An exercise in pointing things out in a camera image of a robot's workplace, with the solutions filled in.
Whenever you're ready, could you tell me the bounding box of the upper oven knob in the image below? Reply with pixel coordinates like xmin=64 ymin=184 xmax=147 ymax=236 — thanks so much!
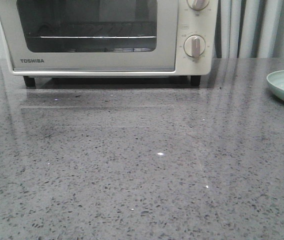
xmin=187 ymin=0 xmax=210 ymax=11

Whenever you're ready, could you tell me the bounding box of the white Toshiba toaster oven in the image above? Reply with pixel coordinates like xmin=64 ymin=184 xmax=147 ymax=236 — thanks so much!
xmin=0 ymin=0 xmax=219 ymax=87

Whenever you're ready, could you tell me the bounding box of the oven knob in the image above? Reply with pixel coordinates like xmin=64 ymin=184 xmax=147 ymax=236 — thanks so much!
xmin=183 ymin=35 xmax=206 ymax=58
xmin=187 ymin=0 xmax=210 ymax=11

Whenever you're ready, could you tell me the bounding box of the lower oven knob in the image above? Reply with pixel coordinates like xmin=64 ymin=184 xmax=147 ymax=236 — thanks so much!
xmin=183 ymin=35 xmax=206 ymax=58

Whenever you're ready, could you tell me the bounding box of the glass oven door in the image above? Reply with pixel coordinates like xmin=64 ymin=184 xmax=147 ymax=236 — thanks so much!
xmin=0 ymin=0 xmax=179 ymax=72

